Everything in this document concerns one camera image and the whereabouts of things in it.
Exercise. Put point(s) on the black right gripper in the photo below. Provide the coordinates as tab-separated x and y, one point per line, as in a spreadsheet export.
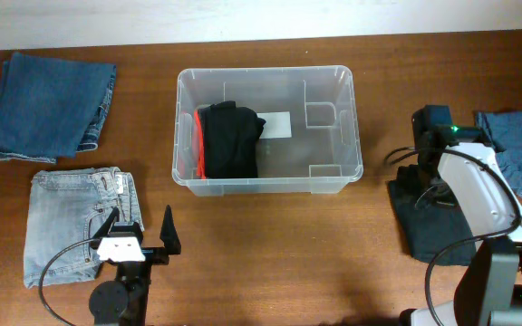
441	199

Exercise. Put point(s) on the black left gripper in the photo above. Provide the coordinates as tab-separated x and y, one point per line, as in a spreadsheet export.
153	255

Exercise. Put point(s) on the dark teal shirt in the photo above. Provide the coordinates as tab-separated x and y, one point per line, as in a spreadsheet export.
428	212

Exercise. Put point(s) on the black garment red trim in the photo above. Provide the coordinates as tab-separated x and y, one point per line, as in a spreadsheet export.
226	140

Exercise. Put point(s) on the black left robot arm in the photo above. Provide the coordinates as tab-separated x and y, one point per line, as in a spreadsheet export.
124	300

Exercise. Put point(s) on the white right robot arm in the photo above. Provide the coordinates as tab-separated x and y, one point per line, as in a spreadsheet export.
490	291

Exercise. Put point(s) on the light blue folded jeans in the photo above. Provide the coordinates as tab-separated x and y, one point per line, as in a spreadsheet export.
66	207

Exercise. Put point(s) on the dark blue folded jeans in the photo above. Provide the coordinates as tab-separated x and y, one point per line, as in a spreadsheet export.
52	108

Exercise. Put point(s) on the clear plastic storage bin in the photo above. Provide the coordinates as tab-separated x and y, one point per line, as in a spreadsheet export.
322	156

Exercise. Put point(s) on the white label in bin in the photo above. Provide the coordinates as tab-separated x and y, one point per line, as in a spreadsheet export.
277	126

